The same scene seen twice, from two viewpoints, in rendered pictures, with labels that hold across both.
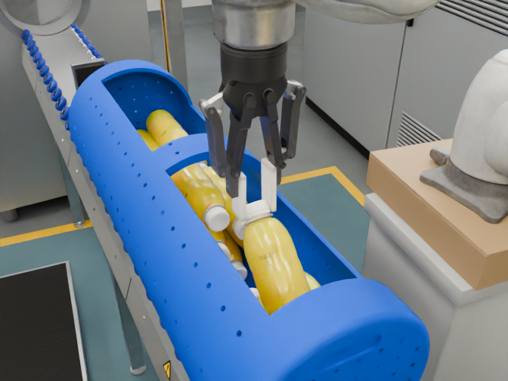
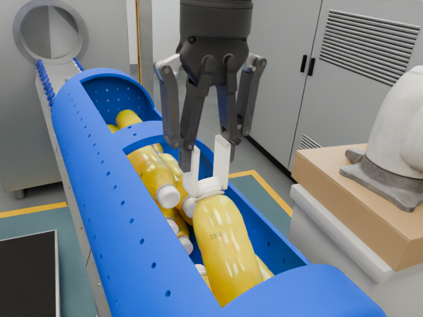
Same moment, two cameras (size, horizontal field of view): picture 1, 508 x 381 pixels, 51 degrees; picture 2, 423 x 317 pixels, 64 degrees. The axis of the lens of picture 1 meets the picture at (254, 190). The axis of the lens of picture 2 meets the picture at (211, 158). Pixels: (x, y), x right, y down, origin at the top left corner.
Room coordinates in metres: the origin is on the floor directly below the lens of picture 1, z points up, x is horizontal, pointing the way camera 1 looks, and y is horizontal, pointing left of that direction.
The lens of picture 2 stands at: (0.20, 0.01, 1.49)
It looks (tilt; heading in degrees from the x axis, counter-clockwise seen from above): 29 degrees down; 357
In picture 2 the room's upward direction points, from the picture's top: 4 degrees clockwise
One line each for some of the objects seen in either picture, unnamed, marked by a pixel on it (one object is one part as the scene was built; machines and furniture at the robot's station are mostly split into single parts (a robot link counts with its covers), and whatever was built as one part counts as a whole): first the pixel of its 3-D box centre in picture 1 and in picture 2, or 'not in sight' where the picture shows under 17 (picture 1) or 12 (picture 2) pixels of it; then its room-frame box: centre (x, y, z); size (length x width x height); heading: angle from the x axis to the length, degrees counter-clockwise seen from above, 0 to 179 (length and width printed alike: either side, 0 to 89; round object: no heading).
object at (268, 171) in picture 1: (268, 185); (221, 162); (0.59, -0.02, 1.27); 0.03 x 0.01 x 0.07; 27
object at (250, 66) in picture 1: (253, 78); (214, 41); (0.58, 0.00, 1.43); 0.08 x 0.07 x 0.09; 117
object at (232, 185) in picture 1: (225, 180); (178, 153); (0.56, 0.04, 1.30); 0.03 x 0.01 x 0.05; 117
